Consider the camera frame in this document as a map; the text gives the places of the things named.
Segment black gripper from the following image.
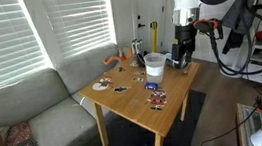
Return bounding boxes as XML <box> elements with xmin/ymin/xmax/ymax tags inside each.
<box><xmin>171</xmin><ymin>24</ymin><xmax>197</xmax><ymax>69</ymax></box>

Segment clear plastic cup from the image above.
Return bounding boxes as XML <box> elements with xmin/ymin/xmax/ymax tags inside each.
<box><xmin>143</xmin><ymin>53</ymin><xmax>166</xmax><ymax>84</ymax></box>

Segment yellow pole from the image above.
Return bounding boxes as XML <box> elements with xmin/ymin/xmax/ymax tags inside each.
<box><xmin>150</xmin><ymin>22</ymin><xmax>158</xmax><ymax>53</ymax></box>

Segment blue toy car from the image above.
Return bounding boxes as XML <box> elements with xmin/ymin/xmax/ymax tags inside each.
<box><xmin>145</xmin><ymin>82</ymin><xmax>158</xmax><ymax>90</ymax></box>

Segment orange plush octopus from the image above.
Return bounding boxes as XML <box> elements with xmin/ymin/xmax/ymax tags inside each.
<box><xmin>102</xmin><ymin>47</ymin><xmax>133</xmax><ymax>65</ymax></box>

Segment wooden table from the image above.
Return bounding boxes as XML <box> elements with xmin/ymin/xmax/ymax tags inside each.
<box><xmin>79</xmin><ymin>59</ymin><xmax>200</xmax><ymax>146</ymax></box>

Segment grey sofa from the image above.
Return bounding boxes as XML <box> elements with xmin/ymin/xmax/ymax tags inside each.
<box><xmin>0</xmin><ymin>44</ymin><xmax>118</xmax><ymax>146</ymax></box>

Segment red patterned cloth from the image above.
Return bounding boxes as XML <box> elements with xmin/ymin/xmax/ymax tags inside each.
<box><xmin>5</xmin><ymin>122</ymin><xmax>38</xmax><ymax>146</ymax></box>

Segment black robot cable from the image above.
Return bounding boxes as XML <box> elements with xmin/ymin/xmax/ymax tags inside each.
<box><xmin>190</xmin><ymin>0</ymin><xmax>262</xmax><ymax>83</ymax></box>

